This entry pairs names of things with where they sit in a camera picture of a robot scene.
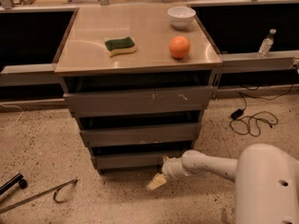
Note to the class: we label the green yellow sponge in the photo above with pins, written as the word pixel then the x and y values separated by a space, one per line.
pixel 120 46

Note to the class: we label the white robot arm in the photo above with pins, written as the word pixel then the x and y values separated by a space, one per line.
pixel 266 181

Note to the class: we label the right grey metal rail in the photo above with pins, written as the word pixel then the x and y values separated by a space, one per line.
pixel 251 62

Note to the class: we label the grey drawer cabinet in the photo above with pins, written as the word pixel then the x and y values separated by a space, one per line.
pixel 84 66

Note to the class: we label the grey metal rail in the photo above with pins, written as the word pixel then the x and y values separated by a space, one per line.
pixel 251 62
pixel 26 75

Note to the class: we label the metal rod with hook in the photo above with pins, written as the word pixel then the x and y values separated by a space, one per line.
pixel 54 191

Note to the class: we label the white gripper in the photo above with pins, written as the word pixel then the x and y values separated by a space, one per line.
pixel 168 170

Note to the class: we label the orange fruit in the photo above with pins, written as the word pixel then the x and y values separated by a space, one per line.
pixel 179 47

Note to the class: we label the grey top drawer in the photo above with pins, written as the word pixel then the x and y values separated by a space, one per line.
pixel 146 101

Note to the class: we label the white bowl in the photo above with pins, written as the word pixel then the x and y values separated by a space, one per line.
pixel 180 17

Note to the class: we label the clear plastic water bottle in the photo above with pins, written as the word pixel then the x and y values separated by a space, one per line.
pixel 267 43

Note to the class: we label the left grey metal rail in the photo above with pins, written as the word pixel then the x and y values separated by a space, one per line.
pixel 26 75

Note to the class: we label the grey bottom drawer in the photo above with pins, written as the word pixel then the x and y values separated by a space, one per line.
pixel 133 160

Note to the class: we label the grey drawer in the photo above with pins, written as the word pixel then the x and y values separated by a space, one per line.
pixel 133 160
pixel 141 135
pixel 146 101

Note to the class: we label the grey middle drawer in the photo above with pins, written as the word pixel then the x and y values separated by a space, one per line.
pixel 141 135

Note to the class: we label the black caster leg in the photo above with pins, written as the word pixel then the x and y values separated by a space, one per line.
pixel 17 179

